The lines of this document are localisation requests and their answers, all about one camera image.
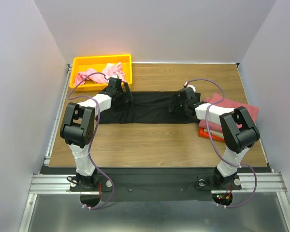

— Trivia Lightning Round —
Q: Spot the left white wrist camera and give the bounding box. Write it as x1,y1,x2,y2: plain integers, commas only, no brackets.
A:
109,74,119,80

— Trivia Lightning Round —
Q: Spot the electronics board with leds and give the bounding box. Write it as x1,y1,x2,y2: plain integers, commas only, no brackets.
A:
214,193,232,203

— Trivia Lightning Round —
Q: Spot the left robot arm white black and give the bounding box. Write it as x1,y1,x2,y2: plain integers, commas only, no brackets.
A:
59,77,133,191

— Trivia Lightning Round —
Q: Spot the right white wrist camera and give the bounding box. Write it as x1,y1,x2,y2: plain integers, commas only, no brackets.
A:
183,82,196,92

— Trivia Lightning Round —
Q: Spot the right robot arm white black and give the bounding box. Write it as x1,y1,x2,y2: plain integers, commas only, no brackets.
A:
169,86,260,189

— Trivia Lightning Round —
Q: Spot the right silver knob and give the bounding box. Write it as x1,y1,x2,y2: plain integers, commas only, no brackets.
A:
198,179,206,187

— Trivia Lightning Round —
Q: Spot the left white knob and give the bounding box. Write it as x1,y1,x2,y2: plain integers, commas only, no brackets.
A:
106,180,113,188

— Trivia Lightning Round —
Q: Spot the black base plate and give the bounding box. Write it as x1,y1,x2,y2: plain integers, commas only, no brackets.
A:
40,166,270,202

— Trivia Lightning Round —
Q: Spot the aluminium front rail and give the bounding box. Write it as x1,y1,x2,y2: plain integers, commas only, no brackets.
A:
29,173,287,194

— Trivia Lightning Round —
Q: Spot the black t shirt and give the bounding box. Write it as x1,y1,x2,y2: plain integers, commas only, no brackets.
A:
100,91,200,124

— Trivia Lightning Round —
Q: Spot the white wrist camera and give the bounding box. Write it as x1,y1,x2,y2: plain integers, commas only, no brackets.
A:
183,82,196,92
109,74,119,80

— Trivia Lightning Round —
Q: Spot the aluminium left side rail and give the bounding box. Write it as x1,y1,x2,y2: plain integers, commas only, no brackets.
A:
43,63,73,166

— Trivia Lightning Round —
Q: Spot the yellow plastic bin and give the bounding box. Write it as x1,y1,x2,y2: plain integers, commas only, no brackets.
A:
69,54,132,91

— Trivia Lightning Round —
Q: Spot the folded cream t shirt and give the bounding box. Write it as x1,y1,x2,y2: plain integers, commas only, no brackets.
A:
203,129,224,139

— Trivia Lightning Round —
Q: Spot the pink crumpled t shirt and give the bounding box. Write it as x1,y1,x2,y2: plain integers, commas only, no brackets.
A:
74,62,126,85

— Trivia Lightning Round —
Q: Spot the folded orange t shirt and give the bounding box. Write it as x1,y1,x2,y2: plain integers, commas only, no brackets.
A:
199,128,224,142

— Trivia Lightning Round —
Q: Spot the aluminium rail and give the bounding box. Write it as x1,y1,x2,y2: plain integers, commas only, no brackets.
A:
43,63,73,166
29,173,287,194

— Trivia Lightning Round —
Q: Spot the folded dusty red t shirt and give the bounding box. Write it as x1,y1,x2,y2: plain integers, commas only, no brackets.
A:
205,93,259,133

